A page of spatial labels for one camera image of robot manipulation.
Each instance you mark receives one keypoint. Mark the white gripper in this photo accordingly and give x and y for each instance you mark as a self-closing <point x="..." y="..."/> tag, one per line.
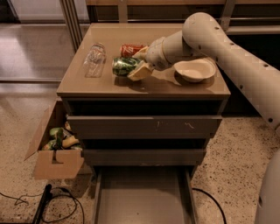
<point x="153" y="55"/>

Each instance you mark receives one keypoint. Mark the green soda can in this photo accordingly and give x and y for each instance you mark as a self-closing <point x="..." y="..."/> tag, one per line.
<point x="122" y="66"/>

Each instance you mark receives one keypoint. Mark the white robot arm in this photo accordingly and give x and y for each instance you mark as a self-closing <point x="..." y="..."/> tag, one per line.
<point x="201" y="36"/>

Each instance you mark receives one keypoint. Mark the orange soda can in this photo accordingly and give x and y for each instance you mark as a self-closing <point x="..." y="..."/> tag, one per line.
<point x="128" y="50"/>

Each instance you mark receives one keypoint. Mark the grey drawer cabinet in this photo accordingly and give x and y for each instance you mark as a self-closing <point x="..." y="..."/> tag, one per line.
<point x="162" y="94"/>

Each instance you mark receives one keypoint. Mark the grey top drawer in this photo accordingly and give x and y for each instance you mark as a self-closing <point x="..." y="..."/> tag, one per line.
<point x="144" y="127"/>

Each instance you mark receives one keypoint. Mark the grey middle drawer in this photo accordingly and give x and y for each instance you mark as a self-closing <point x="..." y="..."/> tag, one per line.
<point x="144" y="157"/>

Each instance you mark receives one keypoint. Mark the grey open bottom drawer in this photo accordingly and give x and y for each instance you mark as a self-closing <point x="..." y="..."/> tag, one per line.
<point x="144" y="195"/>

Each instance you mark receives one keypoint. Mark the clear plastic bottle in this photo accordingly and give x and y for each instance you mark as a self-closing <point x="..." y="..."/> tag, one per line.
<point x="95" y="60"/>

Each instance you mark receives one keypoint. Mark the white bowl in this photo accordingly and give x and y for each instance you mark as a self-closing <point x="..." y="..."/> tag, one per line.
<point x="196" y="70"/>

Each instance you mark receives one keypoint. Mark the snack items in box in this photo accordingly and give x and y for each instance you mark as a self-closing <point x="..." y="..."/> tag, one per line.
<point x="62" y="138"/>

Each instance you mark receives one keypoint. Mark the cardboard box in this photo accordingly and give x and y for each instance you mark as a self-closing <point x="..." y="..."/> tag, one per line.
<point x="53" y="164"/>

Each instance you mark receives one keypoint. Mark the black bar on floor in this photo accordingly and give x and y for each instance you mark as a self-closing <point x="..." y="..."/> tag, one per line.
<point x="46" y="196"/>

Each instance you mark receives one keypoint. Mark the metal window frame rail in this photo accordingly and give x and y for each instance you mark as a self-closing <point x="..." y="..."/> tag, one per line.
<point x="252" y="22"/>

